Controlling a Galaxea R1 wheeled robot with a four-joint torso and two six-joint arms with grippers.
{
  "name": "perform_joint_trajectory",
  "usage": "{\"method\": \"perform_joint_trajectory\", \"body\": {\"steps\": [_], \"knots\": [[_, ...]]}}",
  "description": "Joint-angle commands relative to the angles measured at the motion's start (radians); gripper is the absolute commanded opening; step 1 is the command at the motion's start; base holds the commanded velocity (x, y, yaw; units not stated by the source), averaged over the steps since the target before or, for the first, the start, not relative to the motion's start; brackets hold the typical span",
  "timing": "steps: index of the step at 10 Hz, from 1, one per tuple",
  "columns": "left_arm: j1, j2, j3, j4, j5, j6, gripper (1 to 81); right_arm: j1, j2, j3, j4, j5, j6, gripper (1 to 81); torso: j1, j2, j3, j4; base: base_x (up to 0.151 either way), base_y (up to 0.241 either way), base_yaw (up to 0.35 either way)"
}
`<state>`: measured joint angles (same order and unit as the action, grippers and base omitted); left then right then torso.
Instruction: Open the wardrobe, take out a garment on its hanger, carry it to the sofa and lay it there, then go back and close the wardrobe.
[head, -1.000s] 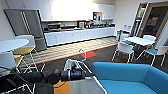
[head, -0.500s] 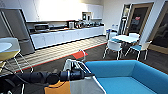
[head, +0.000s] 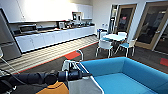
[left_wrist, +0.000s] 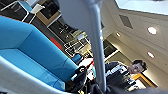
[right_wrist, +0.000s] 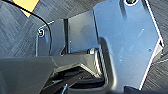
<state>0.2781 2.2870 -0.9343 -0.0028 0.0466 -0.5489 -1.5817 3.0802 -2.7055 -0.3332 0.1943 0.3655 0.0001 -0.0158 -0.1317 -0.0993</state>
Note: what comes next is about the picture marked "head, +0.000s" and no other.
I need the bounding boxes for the white chair blue seat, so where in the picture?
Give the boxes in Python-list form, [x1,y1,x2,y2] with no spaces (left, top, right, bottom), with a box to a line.
[119,38,138,58]
[99,31,110,42]

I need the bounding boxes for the white dining table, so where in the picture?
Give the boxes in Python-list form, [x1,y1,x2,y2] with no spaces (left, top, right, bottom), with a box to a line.
[102,33,128,56]

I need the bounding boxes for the steel microwave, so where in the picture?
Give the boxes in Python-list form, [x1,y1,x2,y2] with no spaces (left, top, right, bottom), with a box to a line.
[18,23,39,34]

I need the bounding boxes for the white clothes hanger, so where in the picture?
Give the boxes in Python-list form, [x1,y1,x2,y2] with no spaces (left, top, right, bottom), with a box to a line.
[61,49,103,94]

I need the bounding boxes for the steel refrigerator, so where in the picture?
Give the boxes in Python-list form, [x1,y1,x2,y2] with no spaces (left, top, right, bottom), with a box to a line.
[0,8,23,62]

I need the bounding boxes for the white kitchen base cabinets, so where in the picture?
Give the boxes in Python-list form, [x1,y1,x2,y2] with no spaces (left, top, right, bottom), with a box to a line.
[14,25,97,54]

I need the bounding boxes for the dark wall-mounted appliance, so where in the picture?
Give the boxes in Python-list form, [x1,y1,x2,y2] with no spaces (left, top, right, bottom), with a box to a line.
[71,11,83,23]

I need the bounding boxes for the blue sofa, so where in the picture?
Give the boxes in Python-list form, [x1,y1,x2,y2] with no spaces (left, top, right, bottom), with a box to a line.
[75,56,168,94]

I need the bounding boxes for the wooden framed glass door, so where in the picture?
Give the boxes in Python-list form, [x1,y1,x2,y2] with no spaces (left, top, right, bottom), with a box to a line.
[113,3,138,38]
[134,1,168,55]

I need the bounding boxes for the white kitchen wall cabinets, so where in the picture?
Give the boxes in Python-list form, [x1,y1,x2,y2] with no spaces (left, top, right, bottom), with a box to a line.
[0,0,94,24]

